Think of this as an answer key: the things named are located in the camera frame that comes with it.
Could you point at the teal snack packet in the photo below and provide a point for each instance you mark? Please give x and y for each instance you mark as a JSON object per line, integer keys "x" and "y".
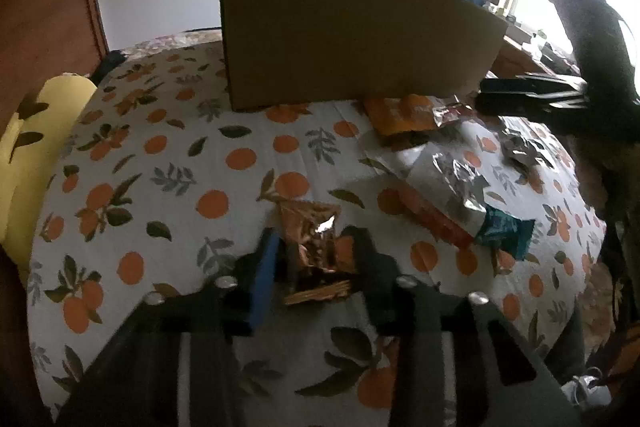
{"x": 503, "y": 232}

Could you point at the large silver-orange chip bag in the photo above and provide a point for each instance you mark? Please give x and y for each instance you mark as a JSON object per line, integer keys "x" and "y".
{"x": 440, "y": 192}

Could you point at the yellow leaf-print pillow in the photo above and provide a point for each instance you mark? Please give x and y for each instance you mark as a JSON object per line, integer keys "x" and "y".
{"x": 30, "y": 147}

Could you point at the orange snack packet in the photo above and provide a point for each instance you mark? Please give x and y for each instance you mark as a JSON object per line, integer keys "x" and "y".
{"x": 393, "y": 116}

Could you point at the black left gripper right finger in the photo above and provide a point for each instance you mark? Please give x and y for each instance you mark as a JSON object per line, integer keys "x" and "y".
{"x": 398, "y": 304}

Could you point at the silver crumpled snack packet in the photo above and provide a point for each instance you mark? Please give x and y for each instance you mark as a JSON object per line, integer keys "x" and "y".
{"x": 521, "y": 151}

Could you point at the cluttered wooden desk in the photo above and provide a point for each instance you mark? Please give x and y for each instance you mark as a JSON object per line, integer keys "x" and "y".
{"x": 523, "y": 52}

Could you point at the wooden headboard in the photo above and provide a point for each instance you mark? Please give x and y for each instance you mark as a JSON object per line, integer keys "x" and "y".
{"x": 41, "y": 39}

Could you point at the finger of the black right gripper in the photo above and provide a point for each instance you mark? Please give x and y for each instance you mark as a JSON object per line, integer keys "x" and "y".
{"x": 528, "y": 104}
{"x": 534, "y": 83}

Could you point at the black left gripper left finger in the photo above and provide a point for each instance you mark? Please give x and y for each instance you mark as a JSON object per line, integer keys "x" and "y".
{"x": 238, "y": 297}

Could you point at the white shoe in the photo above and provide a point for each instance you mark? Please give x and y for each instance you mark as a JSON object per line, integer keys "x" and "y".
{"x": 586, "y": 392}

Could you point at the orange-print white bedsheet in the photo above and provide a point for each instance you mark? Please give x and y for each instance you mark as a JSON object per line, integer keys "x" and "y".
{"x": 160, "y": 182}

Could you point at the brown cardboard box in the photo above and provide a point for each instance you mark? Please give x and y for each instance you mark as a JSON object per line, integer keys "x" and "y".
{"x": 305, "y": 51}

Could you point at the small red-silver snack packet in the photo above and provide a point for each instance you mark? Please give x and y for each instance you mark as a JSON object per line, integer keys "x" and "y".
{"x": 450, "y": 110}

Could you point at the brown foil snack packet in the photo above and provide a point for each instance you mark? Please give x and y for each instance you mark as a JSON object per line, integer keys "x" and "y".
{"x": 319, "y": 265}

